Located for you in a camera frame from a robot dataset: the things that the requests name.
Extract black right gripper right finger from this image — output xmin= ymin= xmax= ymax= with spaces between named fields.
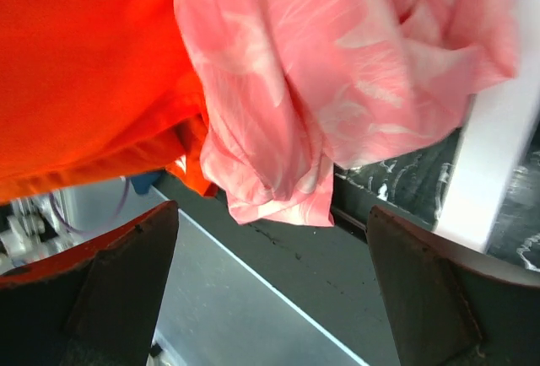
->
xmin=366 ymin=206 xmax=539 ymax=365

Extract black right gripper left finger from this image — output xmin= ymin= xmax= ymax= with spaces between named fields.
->
xmin=1 ymin=201 xmax=179 ymax=365

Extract pink patterned shorts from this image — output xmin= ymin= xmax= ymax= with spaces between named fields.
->
xmin=174 ymin=0 xmax=518 ymax=227

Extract black marble table mat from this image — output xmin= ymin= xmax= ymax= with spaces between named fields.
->
xmin=332 ymin=131 xmax=539 ymax=272

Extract navy blue garment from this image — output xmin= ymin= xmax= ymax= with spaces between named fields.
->
xmin=128 ymin=170 xmax=163 ymax=196

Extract silver clothes rack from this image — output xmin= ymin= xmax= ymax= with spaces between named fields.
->
xmin=434 ymin=0 xmax=539 ymax=252

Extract orange garment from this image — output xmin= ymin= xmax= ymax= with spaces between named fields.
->
xmin=1 ymin=0 xmax=217 ymax=202

